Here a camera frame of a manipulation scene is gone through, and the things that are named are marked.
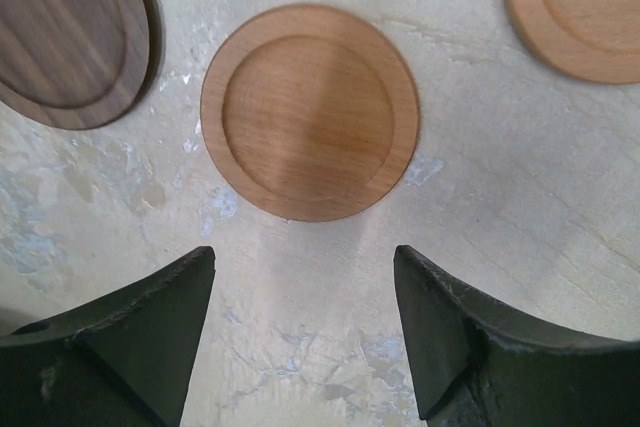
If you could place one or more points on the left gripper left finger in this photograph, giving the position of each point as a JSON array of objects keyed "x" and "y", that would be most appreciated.
[{"x": 123, "y": 359}]

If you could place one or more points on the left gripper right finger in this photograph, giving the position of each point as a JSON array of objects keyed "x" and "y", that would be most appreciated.
[{"x": 476, "y": 361}]

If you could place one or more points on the light wood rimmed coaster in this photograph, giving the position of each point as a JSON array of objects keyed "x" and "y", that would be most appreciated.
[{"x": 310, "y": 113}]

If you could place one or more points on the dark walnut coaster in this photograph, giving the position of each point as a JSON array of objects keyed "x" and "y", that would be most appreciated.
[{"x": 77, "y": 64}]

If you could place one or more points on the light wood coaster smooth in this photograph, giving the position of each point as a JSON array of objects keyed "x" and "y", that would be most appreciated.
[{"x": 592, "y": 40}]

